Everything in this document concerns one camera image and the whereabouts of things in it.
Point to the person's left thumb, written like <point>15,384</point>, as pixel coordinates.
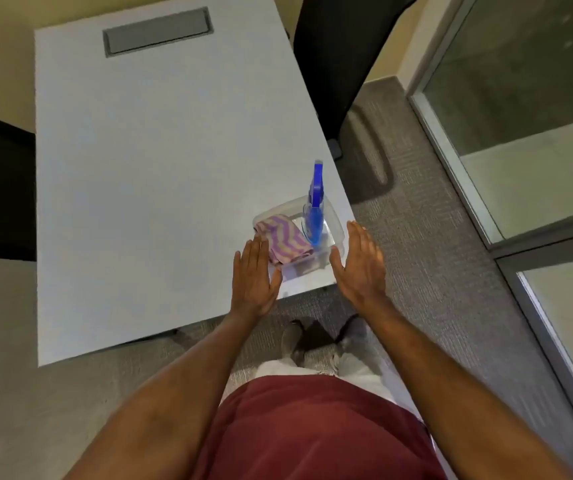
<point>276,280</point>

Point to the person's left middle finger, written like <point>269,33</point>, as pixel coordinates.
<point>254,253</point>

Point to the person's right thumb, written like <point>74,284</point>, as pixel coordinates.
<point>337,263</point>

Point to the person's right hand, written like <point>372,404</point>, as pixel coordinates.
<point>364,272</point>

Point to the purple pink striped cloth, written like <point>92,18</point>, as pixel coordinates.
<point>286,239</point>

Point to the person's grey shoe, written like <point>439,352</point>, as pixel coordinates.
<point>293,342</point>
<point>354,334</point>

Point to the person's grey left shoe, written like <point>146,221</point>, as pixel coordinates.
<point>293,342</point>

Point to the person's light grey trousers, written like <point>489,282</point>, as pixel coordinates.
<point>361,369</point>

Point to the glass partition with metal frame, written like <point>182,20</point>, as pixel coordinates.
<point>526,144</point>

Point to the person's right forearm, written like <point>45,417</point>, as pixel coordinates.
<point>446,389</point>

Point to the blue spray bottle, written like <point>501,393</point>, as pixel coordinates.
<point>315,219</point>

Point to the clear plastic container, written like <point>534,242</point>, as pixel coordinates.
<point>334,234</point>

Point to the person's left hand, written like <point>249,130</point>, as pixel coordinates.
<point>252,287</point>

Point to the person's maroon shirt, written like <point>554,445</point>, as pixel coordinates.
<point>316,434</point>

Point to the person's left forearm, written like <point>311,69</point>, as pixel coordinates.
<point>176,394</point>

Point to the person's left little finger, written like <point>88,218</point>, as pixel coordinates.
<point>237,265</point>

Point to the person's grey right shoe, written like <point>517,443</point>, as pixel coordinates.
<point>354,334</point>

